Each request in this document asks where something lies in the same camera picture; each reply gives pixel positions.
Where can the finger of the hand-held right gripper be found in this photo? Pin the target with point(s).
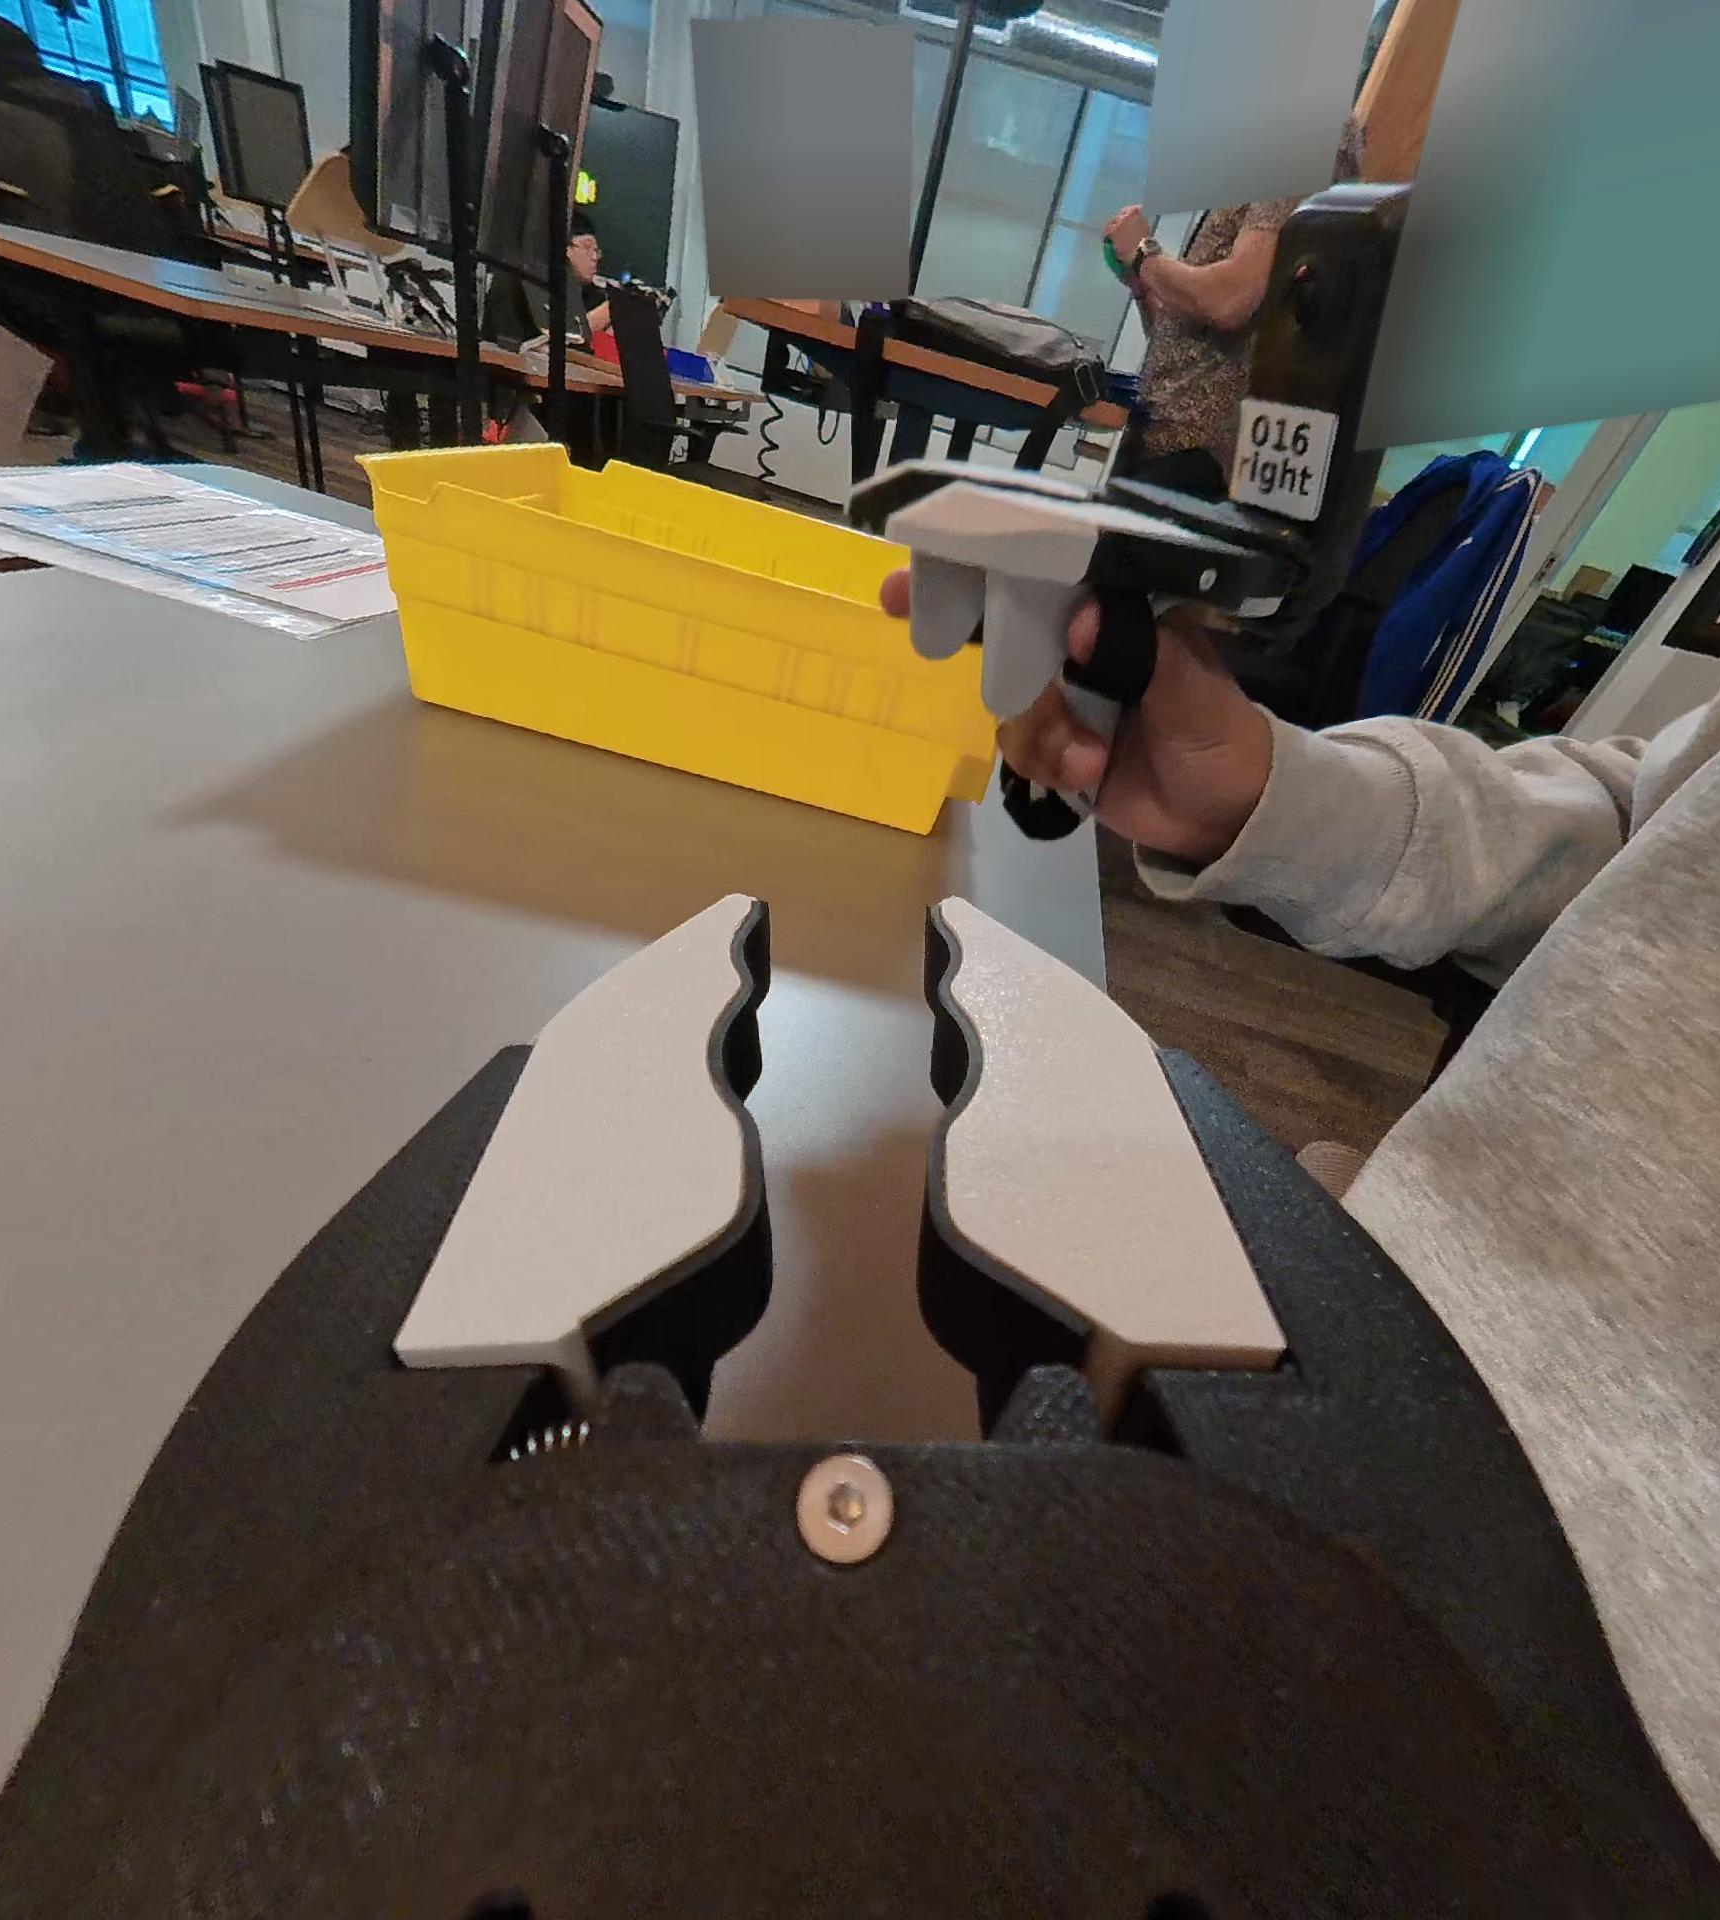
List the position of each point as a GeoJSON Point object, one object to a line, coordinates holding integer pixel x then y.
{"type": "Point", "coordinates": [1010, 540]}
{"type": "Point", "coordinates": [995, 480]}

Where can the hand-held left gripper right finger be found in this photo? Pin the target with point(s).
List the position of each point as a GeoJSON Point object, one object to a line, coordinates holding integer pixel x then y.
{"type": "Point", "coordinates": [1085, 1184]}

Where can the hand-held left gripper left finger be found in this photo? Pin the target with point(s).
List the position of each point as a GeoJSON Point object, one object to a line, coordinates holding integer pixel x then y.
{"type": "Point", "coordinates": [605, 1170]}

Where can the yellow plastic bin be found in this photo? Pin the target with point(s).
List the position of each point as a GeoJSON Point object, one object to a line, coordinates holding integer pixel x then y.
{"type": "Point", "coordinates": [620, 661]}

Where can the person's right forearm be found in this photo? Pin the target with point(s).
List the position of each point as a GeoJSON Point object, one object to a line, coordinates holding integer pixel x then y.
{"type": "Point", "coordinates": [1400, 841]}

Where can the orange-edged standing desk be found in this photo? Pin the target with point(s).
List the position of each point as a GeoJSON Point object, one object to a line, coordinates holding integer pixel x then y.
{"type": "Point", "coordinates": [951, 369]}

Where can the grey desk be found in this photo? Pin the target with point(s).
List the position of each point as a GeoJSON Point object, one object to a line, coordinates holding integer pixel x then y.
{"type": "Point", "coordinates": [200, 974]}

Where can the wooden-edged background desk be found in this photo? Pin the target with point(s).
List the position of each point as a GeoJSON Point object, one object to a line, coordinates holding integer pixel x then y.
{"type": "Point", "coordinates": [200, 293]}

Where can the person's right hand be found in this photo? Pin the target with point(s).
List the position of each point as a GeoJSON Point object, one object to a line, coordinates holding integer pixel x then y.
{"type": "Point", "coordinates": [1191, 765]}

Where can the dark bag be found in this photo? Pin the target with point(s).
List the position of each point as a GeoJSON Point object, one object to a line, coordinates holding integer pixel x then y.
{"type": "Point", "coordinates": [995, 332]}

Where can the blue jacket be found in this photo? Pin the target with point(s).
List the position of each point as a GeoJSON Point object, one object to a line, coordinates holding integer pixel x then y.
{"type": "Point", "coordinates": [1444, 585]}

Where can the black office chair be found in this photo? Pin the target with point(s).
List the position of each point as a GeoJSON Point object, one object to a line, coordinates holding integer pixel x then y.
{"type": "Point", "coordinates": [651, 375]}

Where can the dark flat monitor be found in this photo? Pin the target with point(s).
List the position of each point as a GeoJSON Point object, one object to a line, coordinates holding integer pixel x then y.
{"type": "Point", "coordinates": [632, 188]}

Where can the black monitor stand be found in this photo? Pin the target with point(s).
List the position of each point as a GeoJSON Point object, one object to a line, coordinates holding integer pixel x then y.
{"type": "Point", "coordinates": [459, 225]}
{"type": "Point", "coordinates": [557, 270]}

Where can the large black monitor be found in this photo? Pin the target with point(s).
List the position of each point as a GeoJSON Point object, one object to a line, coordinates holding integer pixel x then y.
{"type": "Point", "coordinates": [538, 135]}
{"type": "Point", "coordinates": [411, 105]}

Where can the laminated paper sheet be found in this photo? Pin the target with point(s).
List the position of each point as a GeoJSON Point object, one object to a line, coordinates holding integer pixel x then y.
{"type": "Point", "coordinates": [171, 533]}

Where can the small black monitor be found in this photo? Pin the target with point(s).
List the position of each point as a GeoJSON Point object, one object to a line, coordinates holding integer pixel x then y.
{"type": "Point", "coordinates": [257, 135]}

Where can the blue-lit window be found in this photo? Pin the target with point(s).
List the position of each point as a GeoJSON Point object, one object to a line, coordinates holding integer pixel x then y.
{"type": "Point", "coordinates": [64, 53]}

